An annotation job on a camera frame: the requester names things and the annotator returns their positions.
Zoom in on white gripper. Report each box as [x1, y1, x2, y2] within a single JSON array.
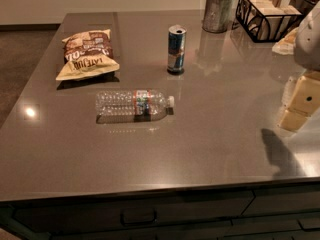
[[278, 3, 320, 132]]

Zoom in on clear plastic water bottle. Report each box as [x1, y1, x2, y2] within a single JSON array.
[[96, 89, 175, 116]]

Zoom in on yellow wrapped snack packet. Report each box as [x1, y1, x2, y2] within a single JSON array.
[[272, 28, 298, 55]]

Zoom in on snack packets in basket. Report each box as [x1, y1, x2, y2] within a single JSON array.
[[248, 0, 301, 40]]

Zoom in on grey metal pot with flowers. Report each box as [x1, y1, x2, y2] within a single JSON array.
[[202, 0, 233, 33]]

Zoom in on blue silver energy drink can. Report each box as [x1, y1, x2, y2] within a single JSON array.
[[167, 25, 187, 75]]

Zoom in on yellow brown chip bag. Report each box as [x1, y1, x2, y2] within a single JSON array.
[[56, 29, 120, 81]]

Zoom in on black wire basket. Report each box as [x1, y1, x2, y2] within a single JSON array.
[[236, 0, 302, 42]]

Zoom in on dark drawer handle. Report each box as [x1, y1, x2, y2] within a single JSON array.
[[120, 209, 157, 227]]

